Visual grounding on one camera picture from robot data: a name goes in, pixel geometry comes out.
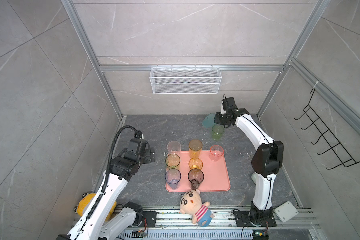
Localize teal dimpled glass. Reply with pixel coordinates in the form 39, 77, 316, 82
202, 113, 216, 128

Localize short pink glass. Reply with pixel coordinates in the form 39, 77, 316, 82
210, 145, 224, 162

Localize tall yellow glass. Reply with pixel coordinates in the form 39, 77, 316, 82
189, 139, 203, 159

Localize tall green glass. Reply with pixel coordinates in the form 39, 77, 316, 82
165, 154, 181, 170

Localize tall blue glass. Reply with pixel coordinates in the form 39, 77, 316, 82
165, 168, 181, 190

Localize clear glass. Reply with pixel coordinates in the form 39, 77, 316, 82
167, 141, 181, 155

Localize short yellow glass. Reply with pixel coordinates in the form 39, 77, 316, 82
188, 158, 204, 170

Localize pink plastic tray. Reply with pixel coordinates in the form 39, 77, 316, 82
165, 151, 231, 193

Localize dark grey glass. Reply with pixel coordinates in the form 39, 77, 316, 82
188, 169, 205, 190

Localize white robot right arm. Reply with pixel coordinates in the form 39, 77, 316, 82
214, 97, 284, 227

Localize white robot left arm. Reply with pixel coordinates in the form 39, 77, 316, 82
57, 138, 155, 240

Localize short green glass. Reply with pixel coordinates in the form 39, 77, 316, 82
212, 125, 225, 141

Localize yellow plush toy red dress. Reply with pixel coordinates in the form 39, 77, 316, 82
74, 193, 117, 221

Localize pale green box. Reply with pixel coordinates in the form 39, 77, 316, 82
251, 173, 257, 184

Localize boy plush doll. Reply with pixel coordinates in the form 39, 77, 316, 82
180, 190, 215, 227

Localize white square box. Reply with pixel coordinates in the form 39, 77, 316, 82
274, 201, 299, 223

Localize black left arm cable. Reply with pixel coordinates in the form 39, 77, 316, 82
101, 125, 143, 188

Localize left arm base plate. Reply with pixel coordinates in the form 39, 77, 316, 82
138, 211, 157, 228

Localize white wire mesh basket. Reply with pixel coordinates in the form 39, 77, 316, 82
150, 67, 222, 95

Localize aluminium rail at front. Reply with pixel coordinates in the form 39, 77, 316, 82
68, 206, 320, 240

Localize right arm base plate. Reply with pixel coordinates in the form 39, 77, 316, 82
233, 209, 277, 227

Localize black wire hook rack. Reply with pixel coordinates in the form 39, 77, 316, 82
294, 89, 360, 170

